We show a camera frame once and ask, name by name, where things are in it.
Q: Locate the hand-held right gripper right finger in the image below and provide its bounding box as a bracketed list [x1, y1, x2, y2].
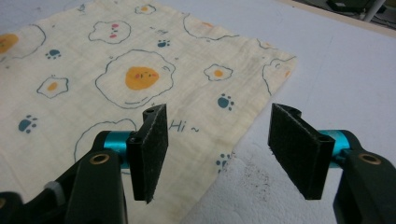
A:
[267, 103, 351, 201]

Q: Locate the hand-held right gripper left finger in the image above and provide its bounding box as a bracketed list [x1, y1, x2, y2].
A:
[103, 103, 170, 205]

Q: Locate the cream egg-print cloth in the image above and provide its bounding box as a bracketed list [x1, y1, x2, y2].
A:
[0, 0, 298, 224]

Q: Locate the white grid mat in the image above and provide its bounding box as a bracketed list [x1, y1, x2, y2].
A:
[0, 0, 396, 224]

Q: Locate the flat black device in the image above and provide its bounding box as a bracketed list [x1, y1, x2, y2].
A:
[325, 0, 373, 14]

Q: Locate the white desk leg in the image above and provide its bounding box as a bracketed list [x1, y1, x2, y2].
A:
[362, 0, 387, 23]

